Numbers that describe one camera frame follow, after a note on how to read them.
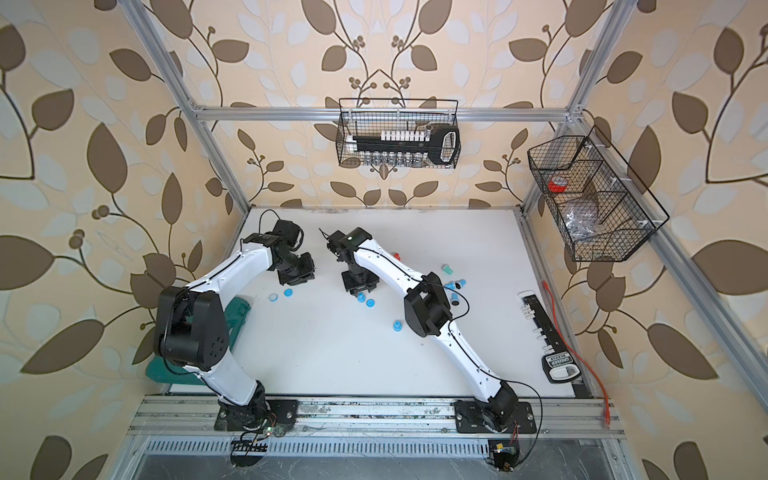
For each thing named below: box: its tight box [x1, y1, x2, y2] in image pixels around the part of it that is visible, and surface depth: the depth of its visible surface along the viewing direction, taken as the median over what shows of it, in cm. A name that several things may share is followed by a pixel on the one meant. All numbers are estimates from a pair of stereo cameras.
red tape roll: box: [547, 177, 568, 193], surface depth 84 cm
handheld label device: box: [518, 290, 581, 383], surface depth 86 cm
